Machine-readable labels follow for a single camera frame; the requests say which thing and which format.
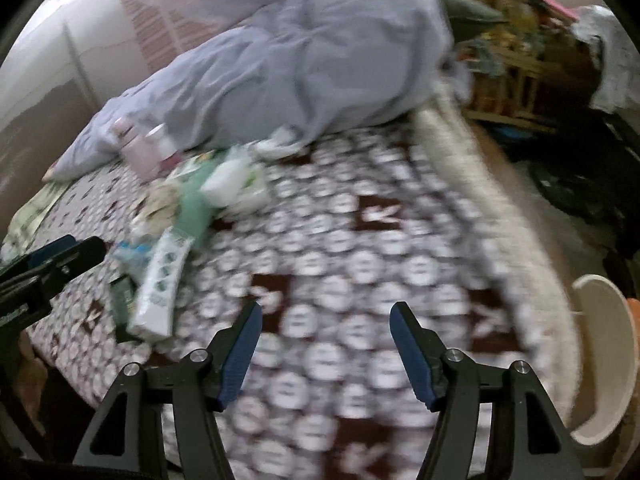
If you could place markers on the brown wooden bed frame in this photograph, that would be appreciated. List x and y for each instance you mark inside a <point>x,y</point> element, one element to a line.
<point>520,180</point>

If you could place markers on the white waste bin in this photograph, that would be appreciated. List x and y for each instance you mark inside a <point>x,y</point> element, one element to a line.
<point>605,340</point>

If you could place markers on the pink mosquito net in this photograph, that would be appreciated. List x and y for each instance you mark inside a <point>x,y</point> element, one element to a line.
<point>165,15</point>

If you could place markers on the white bottle with pink label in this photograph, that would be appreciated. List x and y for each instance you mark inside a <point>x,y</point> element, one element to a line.
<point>162,147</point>

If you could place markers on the white tissue packet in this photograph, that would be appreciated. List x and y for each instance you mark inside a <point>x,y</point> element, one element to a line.
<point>232,180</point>

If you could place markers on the grey-green pillow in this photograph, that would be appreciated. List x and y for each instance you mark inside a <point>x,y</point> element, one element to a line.
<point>470,10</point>

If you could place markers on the white draped cloth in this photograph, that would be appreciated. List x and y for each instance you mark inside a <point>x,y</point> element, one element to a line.
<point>615,60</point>

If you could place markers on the cream fleece blanket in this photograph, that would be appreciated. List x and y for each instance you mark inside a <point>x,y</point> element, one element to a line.
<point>500,240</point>

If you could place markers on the dark floor fan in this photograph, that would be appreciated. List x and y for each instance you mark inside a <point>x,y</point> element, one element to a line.
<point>570,190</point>

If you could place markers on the brown and white printed blanket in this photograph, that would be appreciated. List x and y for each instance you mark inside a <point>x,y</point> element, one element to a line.
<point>350,260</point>

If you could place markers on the green and white box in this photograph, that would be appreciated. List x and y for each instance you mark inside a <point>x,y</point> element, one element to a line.
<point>187,170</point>

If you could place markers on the dark green box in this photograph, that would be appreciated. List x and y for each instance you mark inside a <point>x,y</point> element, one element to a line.
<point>121,300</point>

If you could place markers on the pale green cloth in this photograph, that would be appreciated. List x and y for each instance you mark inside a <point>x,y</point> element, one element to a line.
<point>30,210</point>

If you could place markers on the long white box green dots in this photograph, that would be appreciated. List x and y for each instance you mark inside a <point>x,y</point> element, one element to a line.
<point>160,285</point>

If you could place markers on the green fluffy towel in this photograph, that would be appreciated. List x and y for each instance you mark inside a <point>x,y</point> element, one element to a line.
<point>192,210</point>

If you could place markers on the wooden crib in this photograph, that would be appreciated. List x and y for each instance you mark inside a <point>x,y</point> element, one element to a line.
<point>520,75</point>

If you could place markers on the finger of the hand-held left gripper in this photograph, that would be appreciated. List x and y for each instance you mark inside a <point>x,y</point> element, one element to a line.
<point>87,252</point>
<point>50,253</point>

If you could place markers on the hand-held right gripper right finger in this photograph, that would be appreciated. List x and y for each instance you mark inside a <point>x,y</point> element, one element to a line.
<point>410,355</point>

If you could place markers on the orange object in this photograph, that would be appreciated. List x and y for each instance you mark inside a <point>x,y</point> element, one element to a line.
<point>633,312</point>

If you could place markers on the crumpled beige paper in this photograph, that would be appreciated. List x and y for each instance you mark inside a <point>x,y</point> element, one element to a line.
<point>157,202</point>

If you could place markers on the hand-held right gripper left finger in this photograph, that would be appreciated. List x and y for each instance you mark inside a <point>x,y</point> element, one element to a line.
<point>242,355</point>

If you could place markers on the grey-blue quilt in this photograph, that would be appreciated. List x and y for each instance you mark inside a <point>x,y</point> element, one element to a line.
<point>310,60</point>

